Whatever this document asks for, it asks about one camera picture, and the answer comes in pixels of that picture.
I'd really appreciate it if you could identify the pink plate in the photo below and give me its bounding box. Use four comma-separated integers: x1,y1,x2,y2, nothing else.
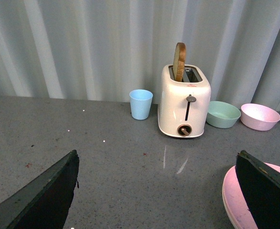
223,165,280,229

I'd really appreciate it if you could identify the cream white toaster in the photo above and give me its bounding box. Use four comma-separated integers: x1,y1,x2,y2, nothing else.
158,65,211,138

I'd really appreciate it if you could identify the pink bowl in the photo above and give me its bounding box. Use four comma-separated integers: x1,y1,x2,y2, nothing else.
240,104,280,131

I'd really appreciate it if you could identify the brown bread slice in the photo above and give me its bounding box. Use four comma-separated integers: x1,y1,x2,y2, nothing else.
173,42,187,82

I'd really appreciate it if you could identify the cream white plate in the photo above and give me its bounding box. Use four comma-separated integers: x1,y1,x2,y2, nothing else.
222,186,238,229

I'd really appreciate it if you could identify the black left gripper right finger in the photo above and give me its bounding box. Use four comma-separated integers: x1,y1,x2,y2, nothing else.
235,150,280,229

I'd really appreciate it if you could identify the green bowl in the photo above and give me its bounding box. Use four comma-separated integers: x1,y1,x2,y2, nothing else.
206,101,241,129

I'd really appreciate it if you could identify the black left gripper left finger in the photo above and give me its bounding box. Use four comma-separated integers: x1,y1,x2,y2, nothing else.
0,150,80,229

